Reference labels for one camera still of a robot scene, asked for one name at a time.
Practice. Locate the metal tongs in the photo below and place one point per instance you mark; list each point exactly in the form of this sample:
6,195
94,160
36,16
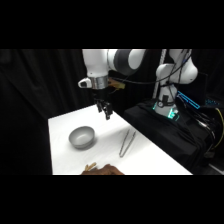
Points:
126,144

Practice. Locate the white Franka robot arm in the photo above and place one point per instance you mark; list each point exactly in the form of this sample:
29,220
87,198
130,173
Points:
96,63

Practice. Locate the grey bowl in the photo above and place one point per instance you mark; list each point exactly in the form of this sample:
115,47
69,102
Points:
81,136

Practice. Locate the brown toy deer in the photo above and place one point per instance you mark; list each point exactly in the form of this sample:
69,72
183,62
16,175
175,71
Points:
105,170

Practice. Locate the black curtain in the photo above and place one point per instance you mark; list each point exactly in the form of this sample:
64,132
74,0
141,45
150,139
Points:
36,100

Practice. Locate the blue-lit bar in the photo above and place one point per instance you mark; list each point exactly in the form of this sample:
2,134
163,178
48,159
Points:
188,99

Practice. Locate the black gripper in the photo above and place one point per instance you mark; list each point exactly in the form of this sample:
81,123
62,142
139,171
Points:
101,96

